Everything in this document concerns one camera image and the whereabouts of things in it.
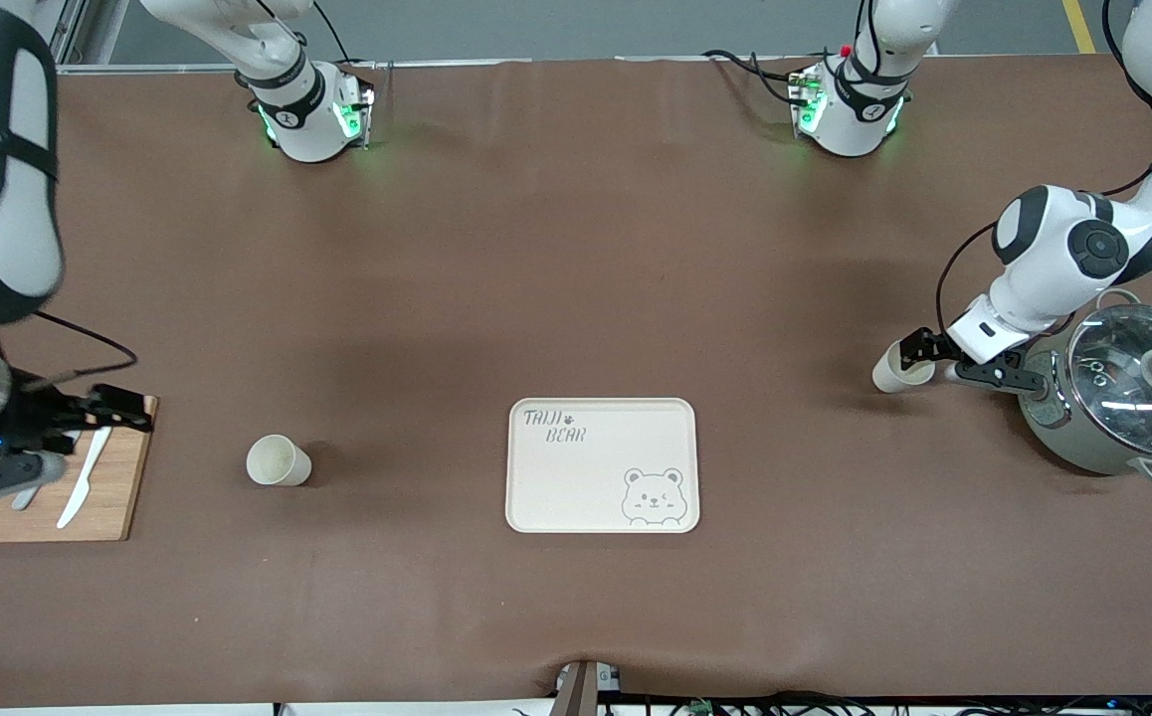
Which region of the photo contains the white paper cup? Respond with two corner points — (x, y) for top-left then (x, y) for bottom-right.
(246, 435), (313, 488)
(871, 339), (937, 395)

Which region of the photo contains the wooden cutting board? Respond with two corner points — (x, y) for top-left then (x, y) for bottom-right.
(0, 396), (159, 544)

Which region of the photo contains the white plastic knife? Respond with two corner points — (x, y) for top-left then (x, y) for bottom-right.
(57, 426), (113, 530)

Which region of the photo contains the glass pot lid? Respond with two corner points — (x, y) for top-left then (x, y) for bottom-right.
(1068, 305), (1152, 460)

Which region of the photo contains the white bear print tray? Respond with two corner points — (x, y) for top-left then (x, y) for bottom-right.
(504, 397), (701, 535)

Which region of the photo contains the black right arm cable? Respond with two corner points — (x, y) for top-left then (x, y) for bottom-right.
(34, 310), (139, 391)

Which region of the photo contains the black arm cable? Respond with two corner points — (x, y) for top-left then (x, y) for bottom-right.
(935, 0), (1152, 335)
(34, 310), (139, 391)

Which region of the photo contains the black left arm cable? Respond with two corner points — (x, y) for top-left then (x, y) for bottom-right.
(935, 0), (1152, 335)

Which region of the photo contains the black left base cable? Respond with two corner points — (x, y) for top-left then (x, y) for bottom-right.
(701, 48), (821, 108)

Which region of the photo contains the black base cable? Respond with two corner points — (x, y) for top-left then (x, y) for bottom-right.
(701, 48), (821, 108)
(312, 0), (356, 67)

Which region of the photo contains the aluminium frame post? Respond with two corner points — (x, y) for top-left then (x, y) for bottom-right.
(34, 0), (90, 73)

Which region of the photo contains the black right base cable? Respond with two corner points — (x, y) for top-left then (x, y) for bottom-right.
(312, 0), (356, 67)

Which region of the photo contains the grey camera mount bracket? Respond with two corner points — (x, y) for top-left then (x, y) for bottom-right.
(554, 659), (623, 716)

